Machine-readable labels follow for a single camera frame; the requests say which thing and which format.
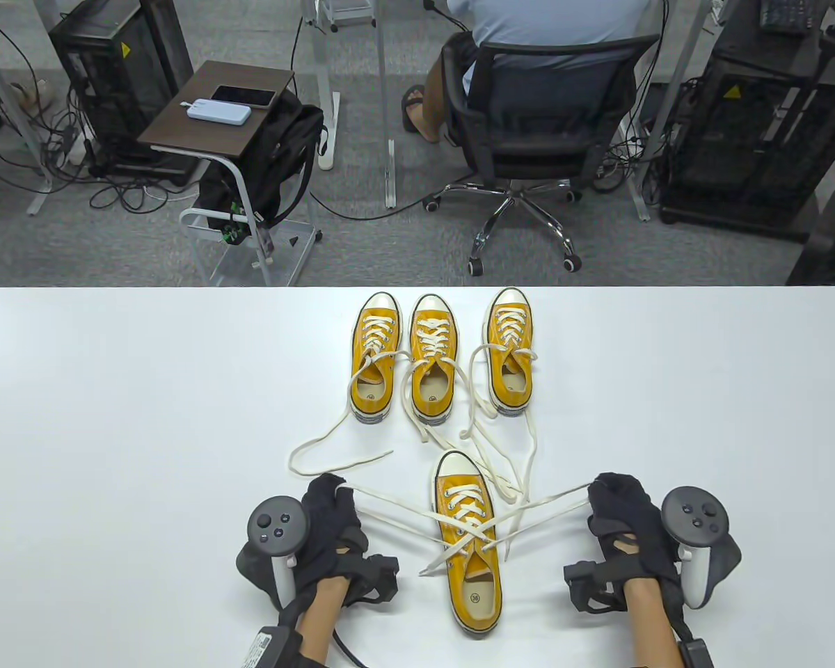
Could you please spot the person's left hand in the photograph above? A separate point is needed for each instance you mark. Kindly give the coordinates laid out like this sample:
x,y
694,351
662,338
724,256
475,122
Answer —
x,y
330,529

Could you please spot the person's right hand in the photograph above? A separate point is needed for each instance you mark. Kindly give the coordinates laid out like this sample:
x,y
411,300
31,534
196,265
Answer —
x,y
626,515

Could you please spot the white shoe lace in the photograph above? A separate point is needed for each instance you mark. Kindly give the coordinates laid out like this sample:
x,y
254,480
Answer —
x,y
374,341
433,341
470,518

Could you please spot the yellow sneaker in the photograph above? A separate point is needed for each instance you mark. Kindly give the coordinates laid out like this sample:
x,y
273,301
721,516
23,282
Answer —
x,y
509,330

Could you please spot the person's right forearm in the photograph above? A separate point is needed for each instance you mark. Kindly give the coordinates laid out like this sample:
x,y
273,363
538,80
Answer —
x,y
650,623

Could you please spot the person's left forearm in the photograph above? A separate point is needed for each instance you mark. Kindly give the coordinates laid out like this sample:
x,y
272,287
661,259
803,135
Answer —
x,y
316,623

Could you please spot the dark grey handheld controller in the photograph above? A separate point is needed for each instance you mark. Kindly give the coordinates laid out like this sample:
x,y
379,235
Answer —
x,y
278,525
696,518

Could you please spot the green backpack charm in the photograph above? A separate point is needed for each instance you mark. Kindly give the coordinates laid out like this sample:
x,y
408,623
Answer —
x,y
233,229

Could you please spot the white desk leg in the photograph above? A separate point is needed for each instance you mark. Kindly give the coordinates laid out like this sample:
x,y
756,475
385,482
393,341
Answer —
x,y
323,69
639,188
390,174
40,200

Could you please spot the black mesh office chair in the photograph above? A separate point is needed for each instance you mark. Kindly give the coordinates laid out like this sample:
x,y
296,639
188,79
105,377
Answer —
x,y
543,156

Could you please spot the black backpack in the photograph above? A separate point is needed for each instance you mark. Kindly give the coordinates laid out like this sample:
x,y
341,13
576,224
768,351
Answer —
x,y
278,160

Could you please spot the brown top side table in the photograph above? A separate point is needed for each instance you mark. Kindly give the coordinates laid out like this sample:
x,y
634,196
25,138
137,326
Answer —
x,y
202,132

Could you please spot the pale blue power bank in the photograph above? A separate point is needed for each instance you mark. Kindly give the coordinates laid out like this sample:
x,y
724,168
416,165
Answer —
x,y
218,113

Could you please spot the black smartphone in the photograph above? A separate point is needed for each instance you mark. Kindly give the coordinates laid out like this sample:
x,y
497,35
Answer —
x,y
243,96

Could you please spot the black computer tower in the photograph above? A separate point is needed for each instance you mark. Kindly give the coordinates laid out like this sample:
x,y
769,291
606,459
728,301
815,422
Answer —
x,y
125,76

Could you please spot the white rolling cart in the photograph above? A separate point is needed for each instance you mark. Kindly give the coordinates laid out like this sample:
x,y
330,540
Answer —
x,y
348,10

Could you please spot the black keyboard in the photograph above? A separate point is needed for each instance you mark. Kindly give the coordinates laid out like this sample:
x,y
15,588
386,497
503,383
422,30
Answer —
x,y
786,17

